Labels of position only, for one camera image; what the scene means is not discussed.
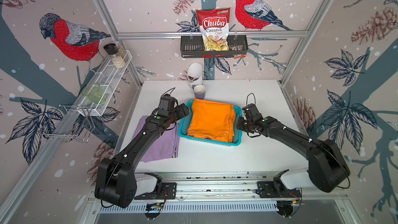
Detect purple ceramic cup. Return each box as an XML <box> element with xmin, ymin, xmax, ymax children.
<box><xmin>193</xmin><ymin>85</ymin><xmax>206</xmax><ymax>100</ymax></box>

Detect purple long pants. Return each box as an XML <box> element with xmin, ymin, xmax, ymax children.
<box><xmin>141</xmin><ymin>123</ymin><xmax>180</xmax><ymax>163</ymax></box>

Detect black wall shelf basket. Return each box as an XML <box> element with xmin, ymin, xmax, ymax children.
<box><xmin>180</xmin><ymin>35</ymin><xmax>248</xmax><ymax>58</ymax></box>

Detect white ceramic mug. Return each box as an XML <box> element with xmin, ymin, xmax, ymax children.
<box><xmin>187</xmin><ymin>63</ymin><xmax>203</xmax><ymax>89</ymax></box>

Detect white wire wall shelf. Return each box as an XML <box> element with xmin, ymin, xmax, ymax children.
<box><xmin>60</xmin><ymin>50</ymin><xmax>132</xmax><ymax>116</ymax></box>

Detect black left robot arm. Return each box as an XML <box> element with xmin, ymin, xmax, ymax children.
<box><xmin>94</xmin><ymin>94</ymin><xmax>189</xmax><ymax>208</ymax></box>

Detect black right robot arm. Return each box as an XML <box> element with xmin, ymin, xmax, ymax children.
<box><xmin>237</xmin><ymin>104</ymin><xmax>350</xmax><ymax>195</ymax></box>

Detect orange long pants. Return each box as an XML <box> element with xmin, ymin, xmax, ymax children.
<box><xmin>187</xmin><ymin>99</ymin><xmax>236</xmax><ymax>143</ymax></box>

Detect wire hook rack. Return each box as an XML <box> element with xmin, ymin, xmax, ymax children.
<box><xmin>36</xmin><ymin>104</ymin><xmax>95</xmax><ymax>144</ymax></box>

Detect green glass cup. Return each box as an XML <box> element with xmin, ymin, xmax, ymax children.
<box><xmin>81</xmin><ymin>83</ymin><xmax>107</xmax><ymax>105</ymax></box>

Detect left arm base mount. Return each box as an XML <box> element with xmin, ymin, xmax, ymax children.
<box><xmin>134</xmin><ymin>183</ymin><xmax>177</xmax><ymax>200</ymax></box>

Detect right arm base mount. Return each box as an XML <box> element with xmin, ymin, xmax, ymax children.
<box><xmin>256</xmin><ymin>181</ymin><xmax>302</xmax><ymax>199</ymax></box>

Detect red Chuba chips bag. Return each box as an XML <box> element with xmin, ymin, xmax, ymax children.
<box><xmin>196</xmin><ymin>8</ymin><xmax>230</xmax><ymax>51</ymax></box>

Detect teal plastic basket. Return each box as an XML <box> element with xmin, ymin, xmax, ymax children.
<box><xmin>178</xmin><ymin>100</ymin><xmax>242</xmax><ymax>146</ymax></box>

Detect spice jar black lid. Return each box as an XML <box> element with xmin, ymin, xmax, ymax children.
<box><xmin>103</xmin><ymin>43</ymin><xmax>126</xmax><ymax>69</ymax></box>

